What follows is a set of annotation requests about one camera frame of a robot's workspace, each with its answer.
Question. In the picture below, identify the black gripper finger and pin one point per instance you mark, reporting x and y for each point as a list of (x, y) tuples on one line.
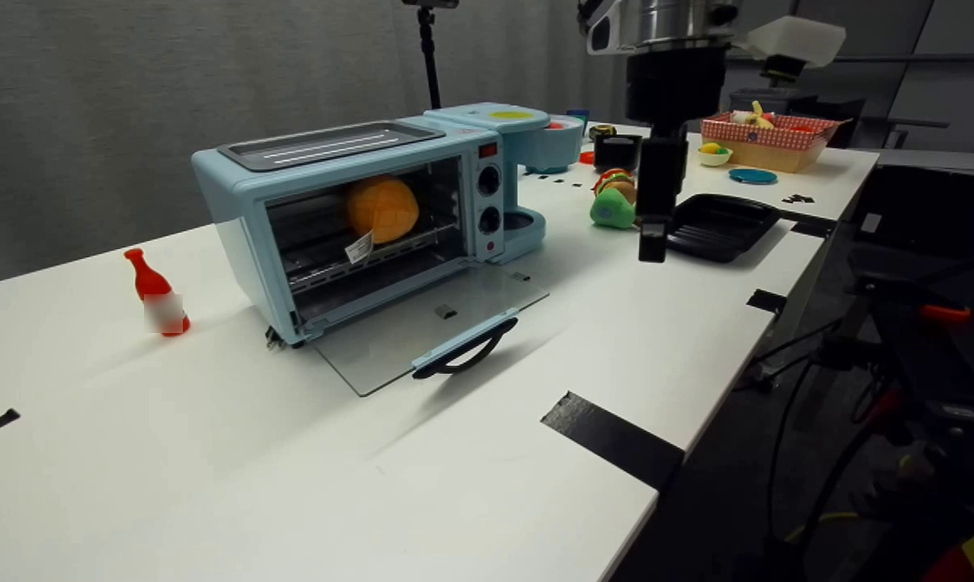
[(650, 206), (677, 179)]

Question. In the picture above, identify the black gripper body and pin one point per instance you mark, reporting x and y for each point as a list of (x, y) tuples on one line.
[(673, 90)]

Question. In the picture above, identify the glass toaster oven door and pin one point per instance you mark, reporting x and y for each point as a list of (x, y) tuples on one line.
[(408, 341)]

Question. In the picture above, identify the light blue toaster oven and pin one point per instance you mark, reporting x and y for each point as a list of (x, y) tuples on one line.
[(246, 173)]

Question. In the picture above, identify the green toy pear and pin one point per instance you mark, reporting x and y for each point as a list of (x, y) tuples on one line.
[(612, 210)]

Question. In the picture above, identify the toy burger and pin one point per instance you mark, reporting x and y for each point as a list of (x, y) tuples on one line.
[(616, 179)]

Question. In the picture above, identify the yellow green toy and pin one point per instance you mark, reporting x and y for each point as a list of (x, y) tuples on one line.
[(716, 153)]

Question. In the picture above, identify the small black box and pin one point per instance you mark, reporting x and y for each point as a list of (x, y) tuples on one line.
[(616, 151)]

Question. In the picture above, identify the black plastic tray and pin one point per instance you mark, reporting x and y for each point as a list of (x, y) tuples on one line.
[(724, 226)]

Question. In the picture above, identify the blue round lid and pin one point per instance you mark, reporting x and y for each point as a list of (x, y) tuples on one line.
[(753, 175)]

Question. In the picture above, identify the small orange red toy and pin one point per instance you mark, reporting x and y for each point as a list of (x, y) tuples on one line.
[(586, 155)]

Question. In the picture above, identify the yellow toy banana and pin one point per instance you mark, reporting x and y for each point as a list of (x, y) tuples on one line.
[(763, 115)]

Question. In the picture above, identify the red checkered basket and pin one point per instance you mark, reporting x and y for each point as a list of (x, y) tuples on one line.
[(772, 140)]

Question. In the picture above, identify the red toy in bowl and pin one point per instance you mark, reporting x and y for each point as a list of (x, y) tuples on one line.
[(554, 125)]

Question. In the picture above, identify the black tape strip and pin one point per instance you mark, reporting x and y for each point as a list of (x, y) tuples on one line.
[(616, 438), (768, 303), (812, 226)]

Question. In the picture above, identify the small black tape piece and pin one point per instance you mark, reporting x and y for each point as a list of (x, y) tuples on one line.
[(520, 276), (444, 311), (4, 419)]

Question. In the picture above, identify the yellow round disc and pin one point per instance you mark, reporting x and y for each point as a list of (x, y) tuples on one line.
[(513, 115)]

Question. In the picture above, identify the black tripod stand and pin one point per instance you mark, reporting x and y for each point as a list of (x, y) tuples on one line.
[(430, 53)]

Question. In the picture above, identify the orange toy bread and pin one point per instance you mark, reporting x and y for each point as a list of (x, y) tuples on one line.
[(386, 210)]

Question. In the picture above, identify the yellow and red object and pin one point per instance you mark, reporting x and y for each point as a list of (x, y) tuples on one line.
[(972, 558)]

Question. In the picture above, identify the red toy ketchup bottle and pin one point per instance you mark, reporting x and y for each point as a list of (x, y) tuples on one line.
[(156, 294)]

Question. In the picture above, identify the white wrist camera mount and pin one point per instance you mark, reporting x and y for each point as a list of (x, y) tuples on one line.
[(798, 41)]

